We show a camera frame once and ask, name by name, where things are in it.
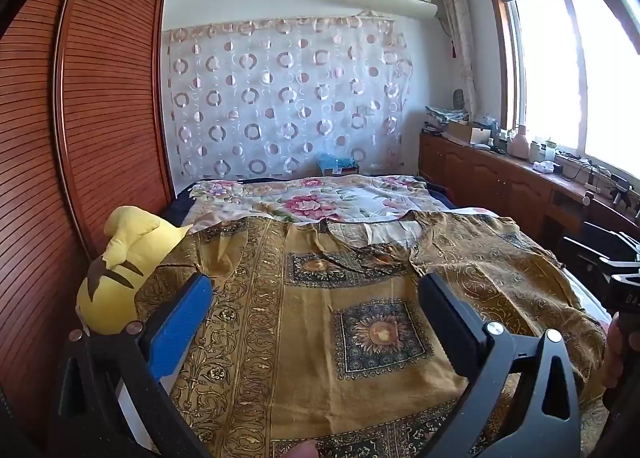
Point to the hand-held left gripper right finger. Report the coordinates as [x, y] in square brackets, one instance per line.
[450, 323]

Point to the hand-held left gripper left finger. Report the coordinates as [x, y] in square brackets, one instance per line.
[182, 323]

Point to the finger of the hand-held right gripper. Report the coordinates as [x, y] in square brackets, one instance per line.
[595, 255]

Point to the gold patterned shirt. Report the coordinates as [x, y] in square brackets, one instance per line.
[310, 338]

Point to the person's right hand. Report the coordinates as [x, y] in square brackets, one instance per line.
[612, 353]

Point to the person's left hand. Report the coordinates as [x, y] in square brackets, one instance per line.
[298, 451]

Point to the white flower print blanket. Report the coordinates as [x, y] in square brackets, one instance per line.
[584, 299]

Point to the yellow plush toy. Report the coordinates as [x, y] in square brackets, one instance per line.
[115, 278]

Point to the white jars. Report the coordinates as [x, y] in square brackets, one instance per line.
[542, 151]

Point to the navy bedspread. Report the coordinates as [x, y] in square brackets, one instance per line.
[182, 200]

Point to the pink bottle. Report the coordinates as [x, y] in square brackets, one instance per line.
[520, 143]

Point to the long wooden cabinet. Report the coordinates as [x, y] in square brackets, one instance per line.
[480, 178]

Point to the cardboard box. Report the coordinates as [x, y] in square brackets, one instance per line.
[462, 131]

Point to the blue bag on box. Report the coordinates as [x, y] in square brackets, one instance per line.
[337, 163]

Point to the wooden framed window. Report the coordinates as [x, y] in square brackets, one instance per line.
[545, 63]

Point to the stack of folded cloth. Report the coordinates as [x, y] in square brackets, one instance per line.
[445, 114]

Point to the dark oval ornament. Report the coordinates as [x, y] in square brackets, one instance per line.
[458, 98]

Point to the circle patterned sheer curtain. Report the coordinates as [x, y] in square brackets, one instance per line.
[280, 103]

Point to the pale tied window curtain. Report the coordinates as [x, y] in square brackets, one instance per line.
[462, 38]

